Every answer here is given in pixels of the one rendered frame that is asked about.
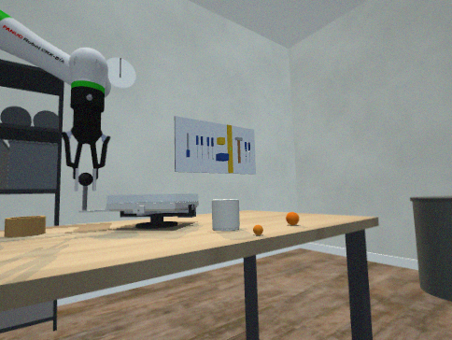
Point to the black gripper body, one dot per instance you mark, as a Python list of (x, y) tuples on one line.
[(87, 119)]

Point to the tan tape roll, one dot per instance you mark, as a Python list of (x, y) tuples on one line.
[(19, 226)]

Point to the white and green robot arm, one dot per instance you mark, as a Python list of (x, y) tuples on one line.
[(88, 67)]

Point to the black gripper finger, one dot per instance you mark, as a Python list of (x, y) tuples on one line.
[(66, 136), (95, 164)]

